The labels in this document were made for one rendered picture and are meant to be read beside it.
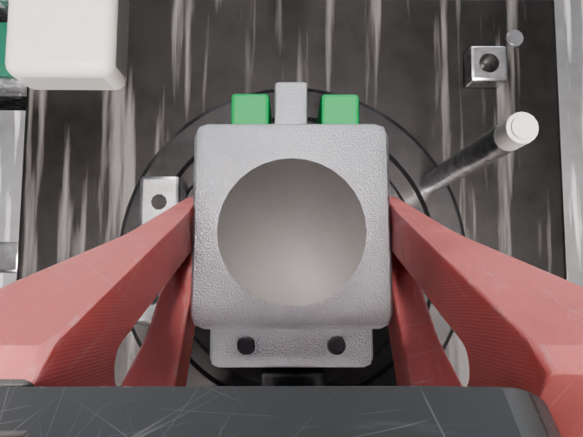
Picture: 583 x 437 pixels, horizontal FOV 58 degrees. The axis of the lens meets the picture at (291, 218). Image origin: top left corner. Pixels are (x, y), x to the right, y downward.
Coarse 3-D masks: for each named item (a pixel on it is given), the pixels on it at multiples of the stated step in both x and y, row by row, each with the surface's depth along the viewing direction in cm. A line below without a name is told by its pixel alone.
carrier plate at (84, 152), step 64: (128, 0) 24; (192, 0) 24; (256, 0) 24; (320, 0) 24; (384, 0) 24; (448, 0) 24; (512, 0) 24; (128, 64) 24; (192, 64) 24; (256, 64) 24; (320, 64) 24; (384, 64) 24; (448, 64) 24; (512, 64) 24; (64, 128) 23; (128, 128) 23; (448, 128) 23; (64, 192) 23; (128, 192) 23; (512, 192) 23; (64, 256) 23; (512, 256) 23
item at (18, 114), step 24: (0, 24) 26; (0, 48) 26; (0, 72) 26; (0, 96) 29; (24, 96) 29; (0, 120) 29; (24, 120) 29; (0, 144) 29; (0, 168) 29; (0, 192) 28; (0, 216) 28; (0, 240) 28
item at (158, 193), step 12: (144, 180) 20; (156, 180) 20; (168, 180) 20; (180, 180) 20; (144, 192) 20; (156, 192) 20; (168, 192) 20; (180, 192) 20; (144, 204) 20; (156, 204) 20; (168, 204) 20; (144, 216) 19
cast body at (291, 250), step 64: (256, 128) 12; (320, 128) 12; (256, 192) 10; (320, 192) 10; (384, 192) 12; (192, 256) 12; (256, 256) 10; (320, 256) 10; (384, 256) 11; (256, 320) 11; (320, 320) 11; (384, 320) 11
